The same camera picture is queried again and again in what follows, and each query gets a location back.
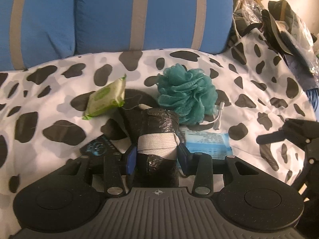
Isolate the blue tissue pack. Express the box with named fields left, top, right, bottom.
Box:
left=181, top=130, right=232, bottom=160

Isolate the black tissue pack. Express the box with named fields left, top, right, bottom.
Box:
left=80, top=135, right=122, bottom=169

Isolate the black bag roll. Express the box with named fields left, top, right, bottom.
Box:
left=123, top=107, right=180, bottom=188

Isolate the white adapter cable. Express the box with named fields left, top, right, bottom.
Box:
left=199, top=101, right=225, bottom=131

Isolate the green wet wipes pack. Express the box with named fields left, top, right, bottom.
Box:
left=82, top=75, right=127, bottom=120

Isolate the dark clutter pile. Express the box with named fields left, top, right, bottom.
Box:
left=233, top=0, right=318, bottom=91

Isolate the teal mesh bath loofah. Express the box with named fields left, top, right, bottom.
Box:
left=156, top=64, right=218, bottom=125

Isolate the cow print blanket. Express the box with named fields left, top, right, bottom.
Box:
left=1, top=30, right=316, bottom=238

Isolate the blue striped cushion right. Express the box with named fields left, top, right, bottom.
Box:
left=75, top=0, right=233, bottom=54

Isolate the blue striped cushion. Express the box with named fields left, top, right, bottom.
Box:
left=75, top=0, right=233, bottom=54
left=1, top=0, right=76, bottom=71

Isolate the blue striped cushion left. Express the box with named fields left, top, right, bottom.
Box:
left=1, top=0, right=76, bottom=71

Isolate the black pouch with cord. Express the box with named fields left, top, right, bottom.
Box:
left=119, top=88, right=159, bottom=120

